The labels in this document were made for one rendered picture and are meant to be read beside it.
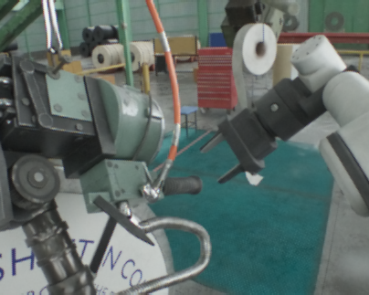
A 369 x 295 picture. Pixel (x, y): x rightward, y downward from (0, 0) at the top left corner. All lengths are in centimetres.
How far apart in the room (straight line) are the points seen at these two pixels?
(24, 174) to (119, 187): 12
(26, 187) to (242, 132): 34
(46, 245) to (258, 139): 35
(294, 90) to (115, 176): 30
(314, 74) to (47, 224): 43
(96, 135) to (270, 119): 27
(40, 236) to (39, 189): 7
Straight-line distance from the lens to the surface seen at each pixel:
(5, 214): 31
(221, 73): 522
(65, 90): 40
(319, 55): 46
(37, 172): 35
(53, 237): 39
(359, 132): 25
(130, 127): 42
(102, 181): 40
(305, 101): 45
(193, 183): 57
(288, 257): 223
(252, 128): 49
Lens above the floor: 151
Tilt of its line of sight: 22 degrees down
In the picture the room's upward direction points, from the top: 4 degrees counter-clockwise
